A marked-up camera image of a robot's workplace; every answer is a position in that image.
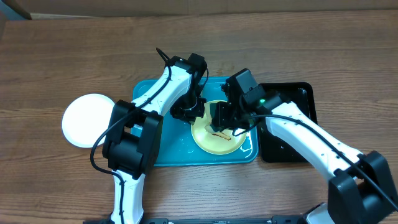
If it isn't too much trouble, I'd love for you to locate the light green plate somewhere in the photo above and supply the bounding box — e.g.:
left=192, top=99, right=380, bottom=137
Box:
left=191, top=100, right=248, bottom=155

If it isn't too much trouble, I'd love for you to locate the yellow green sponge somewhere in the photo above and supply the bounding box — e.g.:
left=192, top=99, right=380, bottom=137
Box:
left=205, top=103, right=219, bottom=134

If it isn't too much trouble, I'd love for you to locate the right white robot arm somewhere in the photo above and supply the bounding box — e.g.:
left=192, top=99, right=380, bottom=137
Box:
left=210, top=90, right=397, bottom=223

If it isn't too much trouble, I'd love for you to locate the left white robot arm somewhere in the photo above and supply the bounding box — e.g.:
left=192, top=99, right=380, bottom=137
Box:
left=102, top=54, right=208, bottom=223

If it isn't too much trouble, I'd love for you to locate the teal plastic tray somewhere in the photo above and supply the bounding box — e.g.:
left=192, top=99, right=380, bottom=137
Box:
left=132, top=77, right=259, bottom=167

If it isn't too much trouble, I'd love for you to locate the black plastic tray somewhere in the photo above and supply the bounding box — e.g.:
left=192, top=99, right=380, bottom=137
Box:
left=256, top=82, right=318, bottom=164

